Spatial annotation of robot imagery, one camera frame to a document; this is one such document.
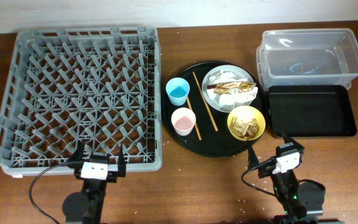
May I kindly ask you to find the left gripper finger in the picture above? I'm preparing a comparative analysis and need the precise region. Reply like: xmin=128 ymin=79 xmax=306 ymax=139
xmin=73 ymin=141 xmax=85 ymax=162
xmin=117 ymin=144 xmax=126 ymax=177

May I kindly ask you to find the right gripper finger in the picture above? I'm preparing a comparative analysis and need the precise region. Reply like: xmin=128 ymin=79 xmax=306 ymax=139
xmin=281 ymin=131 xmax=300 ymax=147
xmin=247 ymin=145 xmax=259 ymax=170

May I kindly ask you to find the food scraps and rice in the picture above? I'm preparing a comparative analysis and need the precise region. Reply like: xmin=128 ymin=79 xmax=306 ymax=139
xmin=229 ymin=116 xmax=259 ymax=139

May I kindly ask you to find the yellow bowl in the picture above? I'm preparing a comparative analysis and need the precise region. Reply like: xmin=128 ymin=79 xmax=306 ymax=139
xmin=227 ymin=106 xmax=266 ymax=141

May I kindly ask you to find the white paper waste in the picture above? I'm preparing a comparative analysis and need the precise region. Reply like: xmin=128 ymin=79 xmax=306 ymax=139
xmin=206 ymin=71 xmax=258 ymax=110

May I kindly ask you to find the grey round plate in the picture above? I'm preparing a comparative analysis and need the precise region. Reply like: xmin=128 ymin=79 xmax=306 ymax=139
xmin=201 ymin=65 xmax=252 ymax=113

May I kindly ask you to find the brown food wrapper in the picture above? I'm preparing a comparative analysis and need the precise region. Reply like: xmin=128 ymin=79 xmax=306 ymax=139
xmin=207 ymin=82 xmax=257 ymax=95

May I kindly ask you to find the pink plastic cup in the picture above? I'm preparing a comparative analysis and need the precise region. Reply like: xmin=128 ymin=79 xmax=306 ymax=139
xmin=171 ymin=108 xmax=195 ymax=136

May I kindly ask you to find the wooden chopstick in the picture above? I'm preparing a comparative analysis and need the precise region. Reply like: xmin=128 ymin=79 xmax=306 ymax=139
xmin=192 ymin=72 xmax=218 ymax=132
xmin=186 ymin=98 xmax=202 ymax=141

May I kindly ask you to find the light blue plastic cup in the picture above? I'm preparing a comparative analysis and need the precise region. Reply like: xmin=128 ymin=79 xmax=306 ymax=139
xmin=165 ymin=77 xmax=190 ymax=106

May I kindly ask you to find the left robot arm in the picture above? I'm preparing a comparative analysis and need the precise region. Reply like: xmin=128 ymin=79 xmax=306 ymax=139
xmin=62 ymin=141 xmax=126 ymax=223

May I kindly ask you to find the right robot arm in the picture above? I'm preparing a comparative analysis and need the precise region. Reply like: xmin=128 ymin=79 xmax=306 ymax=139
xmin=241 ymin=133 xmax=326 ymax=223

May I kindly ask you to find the grey plastic dishwasher rack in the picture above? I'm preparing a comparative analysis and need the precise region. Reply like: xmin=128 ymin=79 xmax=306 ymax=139
xmin=0 ymin=26 xmax=162 ymax=177

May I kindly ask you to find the clear plastic waste bin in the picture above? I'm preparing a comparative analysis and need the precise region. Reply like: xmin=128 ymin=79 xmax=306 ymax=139
xmin=257 ymin=28 xmax=358 ymax=90

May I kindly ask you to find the black rectangular tray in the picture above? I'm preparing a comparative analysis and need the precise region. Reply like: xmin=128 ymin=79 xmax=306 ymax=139
xmin=267 ymin=85 xmax=357 ymax=138

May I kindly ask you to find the round black serving tray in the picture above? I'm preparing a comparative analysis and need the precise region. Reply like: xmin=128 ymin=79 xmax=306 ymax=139
xmin=162 ymin=61 xmax=257 ymax=157

